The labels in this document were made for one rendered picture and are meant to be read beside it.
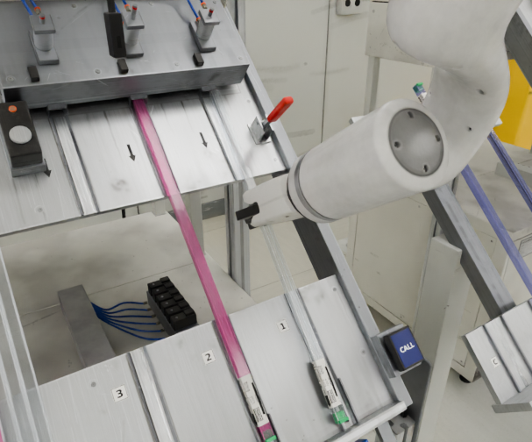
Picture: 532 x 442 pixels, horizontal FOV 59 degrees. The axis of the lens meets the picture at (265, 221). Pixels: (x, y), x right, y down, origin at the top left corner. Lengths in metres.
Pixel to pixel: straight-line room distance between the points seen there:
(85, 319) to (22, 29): 0.52
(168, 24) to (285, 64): 2.02
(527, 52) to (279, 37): 1.60
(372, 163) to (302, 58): 2.42
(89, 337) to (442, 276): 0.65
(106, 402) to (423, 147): 0.42
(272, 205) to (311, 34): 2.32
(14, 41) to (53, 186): 0.19
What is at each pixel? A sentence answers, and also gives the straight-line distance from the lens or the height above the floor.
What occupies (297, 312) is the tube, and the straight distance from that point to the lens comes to 0.64.
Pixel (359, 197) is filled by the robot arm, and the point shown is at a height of 1.06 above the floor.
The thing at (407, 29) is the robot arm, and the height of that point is 1.20.
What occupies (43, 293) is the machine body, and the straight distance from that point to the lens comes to 1.16.
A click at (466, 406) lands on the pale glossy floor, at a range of 1.77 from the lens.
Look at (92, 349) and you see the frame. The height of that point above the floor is 0.66.
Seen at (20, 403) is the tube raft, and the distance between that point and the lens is 0.58.
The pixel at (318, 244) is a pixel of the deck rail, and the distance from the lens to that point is 0.72.
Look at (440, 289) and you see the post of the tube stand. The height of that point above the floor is 0.72.
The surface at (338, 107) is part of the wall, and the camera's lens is 3.05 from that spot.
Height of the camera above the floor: 1.24
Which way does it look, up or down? 27 degrees down
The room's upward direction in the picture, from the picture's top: straight up
